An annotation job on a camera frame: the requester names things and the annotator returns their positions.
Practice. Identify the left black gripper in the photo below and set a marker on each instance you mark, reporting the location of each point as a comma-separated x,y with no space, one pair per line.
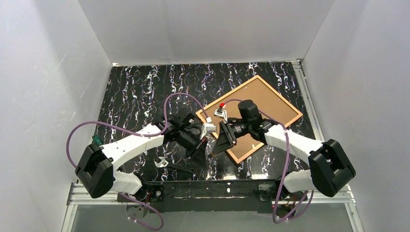
198,144

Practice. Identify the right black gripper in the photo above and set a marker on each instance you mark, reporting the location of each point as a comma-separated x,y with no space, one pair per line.
226,135

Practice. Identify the wooden picture frame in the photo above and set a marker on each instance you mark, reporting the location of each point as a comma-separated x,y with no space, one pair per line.
266,98

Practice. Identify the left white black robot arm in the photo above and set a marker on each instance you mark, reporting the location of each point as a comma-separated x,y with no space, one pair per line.
98,168

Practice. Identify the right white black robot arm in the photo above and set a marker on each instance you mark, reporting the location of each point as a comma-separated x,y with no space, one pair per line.
329,167

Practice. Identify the black adjustable wrench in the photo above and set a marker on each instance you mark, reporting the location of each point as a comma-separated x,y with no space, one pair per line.
162,162

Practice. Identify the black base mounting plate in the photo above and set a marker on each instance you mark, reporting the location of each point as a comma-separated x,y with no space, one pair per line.
206,196

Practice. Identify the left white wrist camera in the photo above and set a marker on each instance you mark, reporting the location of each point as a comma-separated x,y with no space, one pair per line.
207,128

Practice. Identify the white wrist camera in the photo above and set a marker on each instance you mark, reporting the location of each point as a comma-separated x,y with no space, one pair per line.
207,128
220,112

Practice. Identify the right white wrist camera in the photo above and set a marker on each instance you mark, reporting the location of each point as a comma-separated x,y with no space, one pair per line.
220,112

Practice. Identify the green handled tool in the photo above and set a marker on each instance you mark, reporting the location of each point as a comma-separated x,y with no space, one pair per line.
97,140

